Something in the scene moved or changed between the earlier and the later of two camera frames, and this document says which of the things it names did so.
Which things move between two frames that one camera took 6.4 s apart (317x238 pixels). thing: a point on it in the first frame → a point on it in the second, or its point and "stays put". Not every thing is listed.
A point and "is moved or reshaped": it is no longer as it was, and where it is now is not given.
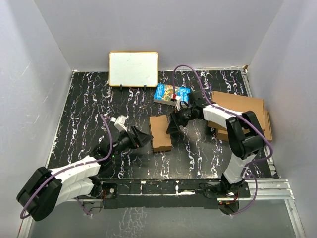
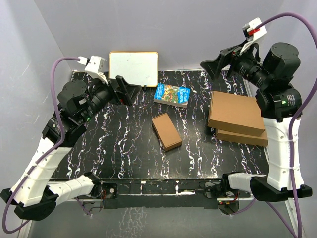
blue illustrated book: [163, 93] stays put
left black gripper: [138, 139] → [129, 91]
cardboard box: [238, 103] stays put
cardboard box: [161, 141] is moved or reshaped
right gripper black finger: [176, 124] → [214, 67]
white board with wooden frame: [133, 69] stays put
